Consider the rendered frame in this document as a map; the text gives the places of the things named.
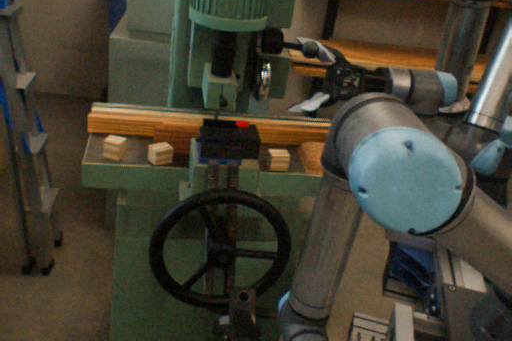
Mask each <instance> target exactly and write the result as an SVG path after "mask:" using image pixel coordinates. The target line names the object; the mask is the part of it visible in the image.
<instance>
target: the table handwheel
mask: <svg viewBox="0 0 512 341"><path fill-rule="evenodd" d="M220 203H230V204H238V205H241V206H248V207H250V208H252V209H254V210H256V211H258V213H260V214H261V215H263V216H264V217H266V218H267V219H268V221H269V222H270V224H271V225H272V227H273V228H274V230H275V232H276V235H277V238H278V251H277V252H273V251H260V250H252V249H237V248H236V247H235V241H234V239H233V238H231V237H230V236H229V235H228V232H227V229H226V221H225V217H223V216H217V226H216V227H215V226H214V224H213V222H212V220H211V217H210V213H209V211H208V209H207V207H206V206H209V205H213V204H220ZM197 208H198V209H199V211H200V215H201V218H202V219H203V221H204V223H205V225H206V228H207V229H208V231H209V236H210V238H209V239H208V241H207V244H206V250H207V259H208V260H207V261H205V262H204V263H203V264H202V265H201V266H200V267H199V268H198V269H197V272H196V273H195V274H193V275H192V276H190V277H189V278H188V279H187V280H186V282H185V283H184V284H183V285H180V284H179V283H177V282H176V281H175V279H174V278H173V277H171V276H170V274H169V273H168V271H167V269H166V267H165V263H164V258H163V248H164V243H165V240H166V238H167V236H168V232H169V231H170V230H171V229H172V227H173V226H174V225H175V224H176V223H177V222H178V221H179V220H180V219H181V218H183V217H184V216H186V215H187V214H189V213H190V212H191V211H193V210H195V209H197ZM290 251H291V238H290V233H289V229H288V225H287V223H286V221H285V219H284V217H282V215H281V214H280V213H279V211H278V209H277V208H276V207H274V206H272V205H271V204H270V203H269V202H268V201H267V200H265V199H264V198H262V197H258V196H257V195H255V194H252V193H249V192H247V191H242V190H238V189H228V188H222V189H212V190H208V191H203V192H201V193H198V194H195V195H192V196H191V197H189V198H185V199H183V200H181V201H180V202H179V203H178V204H176V205H175V206H173V207H172V208H171V209H170V210H169V211H168V212H167V213H166V214H165V215H164V216H163V217H162V218H161V220H159V221H158V224H157V226H156V228H155V230H154V231H153V234H152V236H151V240H150V243H149V262H150V267H151V269H152V271H153V276H154V278H156V280H157V281H158V283H159V284H160V285H161V287H162V288H163V290H165V291H166V292H168V293H169V294H170V295H171V296H173V298H175V299H177V300H179V301H181V302H184V303H187V304H189V305H193V306H195V307H200V308H206V309H224V308H229V294H225V295H206V294H201V293H197V292H195V291H192V290H190V288H191V287H193V286H194V285H195V284H196V282H197V280H198V279H199V278H200V277H201V276H202V275H203V274H206V273H207V272H208V270H209V269H210V268H211V267H213V268H216V269H226V268H228V267H230V266H231V265H233V264H234V262H235V261H236V260H237V257H242V258H257V259H265V260H274V262H273V264H272V266H271V267H270V269H269V271H268V272H267V273H266V274H265V275H264V276H263V277H262V278H261V279H259V281H258V282H256V283H255V284H252V285H250V286H249V287H253V288H255V290H256V298H257V297H259V296H261V295H262V294H264V293H265V292H267V291H268V290H269V288H270V287H271V286H273V285H275V284H276V282H277V281H278V280H279V278H280V276H281V275H282V273H284V271H285V269H286V267H287V265H288V262H289V256H290Z"/></svg>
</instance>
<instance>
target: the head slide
mask: <svg viewBox="0 0 512 341"><path fill-rule="evenodd" d="M249 33H250V31H249V32H238V33H237V40H236V42H237V43H238V49H237V56H236V59H235V60H234V62H233V71H234V75H235V77H236V75H237V74H239V75H240V84H239V90H238V91H242V87H243V80H244V73H245V67H246V60H247V53H248V47H249ZM214 37H215V29H214V28H208V27H205V26H202V25H199V24H198V23H196V22H194V21H192V24H191V35H190V45H189V50H190V55H189V65H188V75H187V77H188V86H189V87H192V88H202V79H203V71H204V63H205V62H209V63H211V62H212V57H211V44H212V40H213V39H214Z"/></svg>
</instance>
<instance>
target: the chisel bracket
mask: <svg viewBox="0 0 512 341"><path fill-rule="evenodd" d="M210 71H211V63H209V62H205V63H204V71H203V79H202V92H203V99H204V104H205V109H211V110H234V109H235V103H236V102H237V99H236V95H237V91H238V83H237V81H236V78H235V75H234V71H233V70H232V75H231V76H230V77H220V76H216V75H213V74H212V73H211V72H210ZM220 95H223V97H224V99H226V100H227V101H228V105H227V106H226V107H224V108H223V107H221V106H220V103H219V102H220Z"/></svg>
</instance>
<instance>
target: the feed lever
mask: <svg viewBox="0 0 512 341"><path fill-rule="evenodd" d="M283 48H287V49H290V50H298V51H301V52H302V54H303V56H304V57H305V58H307V59H314V58H316V57H317V56H318V52H319V47H318V44H317V43H316V42H315V41H312V40H309V41H307V42H305V43H304V44H303V45H301V44H296V43H291V42H286V41H284V33H283V32H282V31H278V30H271V29H265V30H263V32H262V36H261V42H260V49H261V51H262V53H269V54H280V53H281V52H282V50H283Z"/></svg>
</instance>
